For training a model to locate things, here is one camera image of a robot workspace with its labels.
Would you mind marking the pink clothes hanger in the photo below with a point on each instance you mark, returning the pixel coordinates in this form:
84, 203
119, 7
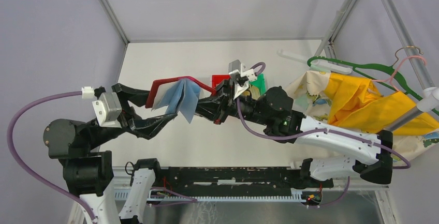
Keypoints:
419, 57

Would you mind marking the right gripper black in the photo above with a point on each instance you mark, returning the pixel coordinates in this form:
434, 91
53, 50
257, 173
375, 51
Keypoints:
217, 108

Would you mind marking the white hanger rack stand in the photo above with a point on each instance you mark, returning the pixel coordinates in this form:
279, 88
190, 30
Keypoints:
385, 88

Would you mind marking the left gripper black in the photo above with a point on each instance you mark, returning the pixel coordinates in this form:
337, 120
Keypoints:
129, 117

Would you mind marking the gold cards in green bin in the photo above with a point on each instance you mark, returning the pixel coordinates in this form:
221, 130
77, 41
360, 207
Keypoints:
253, 92

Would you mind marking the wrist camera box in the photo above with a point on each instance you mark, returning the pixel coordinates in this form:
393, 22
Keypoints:
107, 107
241, 77

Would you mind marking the yellow patterned cloth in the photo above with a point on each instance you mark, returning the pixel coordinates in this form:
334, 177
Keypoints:
355, 103

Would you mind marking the white cable duct strip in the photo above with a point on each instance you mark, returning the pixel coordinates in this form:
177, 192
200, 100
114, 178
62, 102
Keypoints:
295, 197

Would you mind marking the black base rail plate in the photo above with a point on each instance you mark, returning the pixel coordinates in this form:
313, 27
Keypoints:
236, 182

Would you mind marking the green clothes hanger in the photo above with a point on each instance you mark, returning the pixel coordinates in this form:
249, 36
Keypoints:
399, 78

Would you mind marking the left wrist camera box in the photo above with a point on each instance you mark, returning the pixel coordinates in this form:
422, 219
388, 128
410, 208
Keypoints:
107, 107

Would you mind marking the red plastic bin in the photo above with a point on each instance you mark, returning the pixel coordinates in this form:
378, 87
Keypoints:
217, 79

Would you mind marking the green plastic bin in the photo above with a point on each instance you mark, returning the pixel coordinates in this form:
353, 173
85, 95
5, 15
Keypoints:
260, 83

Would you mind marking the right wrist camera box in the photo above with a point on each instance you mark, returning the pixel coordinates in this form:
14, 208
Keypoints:
241, 77

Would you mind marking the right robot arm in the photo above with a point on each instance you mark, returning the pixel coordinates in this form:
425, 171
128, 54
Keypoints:
272, 117

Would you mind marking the red leather card holder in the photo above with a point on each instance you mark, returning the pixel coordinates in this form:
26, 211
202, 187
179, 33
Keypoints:
178, 95

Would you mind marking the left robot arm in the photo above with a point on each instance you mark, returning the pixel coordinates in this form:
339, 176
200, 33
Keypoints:
88, 173

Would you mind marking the white plastic bin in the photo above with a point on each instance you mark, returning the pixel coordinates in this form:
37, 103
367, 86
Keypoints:
206, 83

